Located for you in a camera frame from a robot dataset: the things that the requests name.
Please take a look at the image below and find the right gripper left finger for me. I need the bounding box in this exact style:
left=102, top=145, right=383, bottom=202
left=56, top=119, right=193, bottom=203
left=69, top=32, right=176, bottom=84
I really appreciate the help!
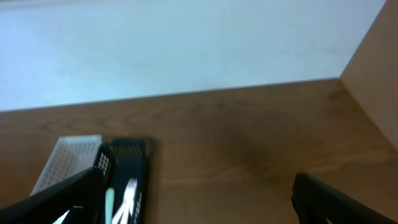
left=1, top=167, right=105, bottom=223

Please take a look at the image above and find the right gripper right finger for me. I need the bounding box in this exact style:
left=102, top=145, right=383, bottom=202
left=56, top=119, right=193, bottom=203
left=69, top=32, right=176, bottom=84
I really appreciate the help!
left=291, top=172, right=397, bottom=224

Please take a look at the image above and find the pale green plastic fork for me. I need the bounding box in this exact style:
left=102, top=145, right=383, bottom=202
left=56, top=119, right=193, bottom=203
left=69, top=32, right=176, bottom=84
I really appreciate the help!
left=104, top=187, right=114, bottom=224

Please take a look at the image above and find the white fork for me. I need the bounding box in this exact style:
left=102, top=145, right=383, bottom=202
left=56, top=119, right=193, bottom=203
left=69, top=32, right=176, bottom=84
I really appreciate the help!
left=112, top=179, right=137, bottom=224

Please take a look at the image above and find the clear plastic basket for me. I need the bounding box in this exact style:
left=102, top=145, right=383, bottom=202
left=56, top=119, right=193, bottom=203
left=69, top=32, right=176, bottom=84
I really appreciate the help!
left=31, top=134, right=102, bottom=195

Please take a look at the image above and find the black plastic basket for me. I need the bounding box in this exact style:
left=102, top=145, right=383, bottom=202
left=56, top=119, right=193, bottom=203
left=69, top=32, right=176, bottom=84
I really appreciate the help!
left=93, top=138, right=148, bottom=223

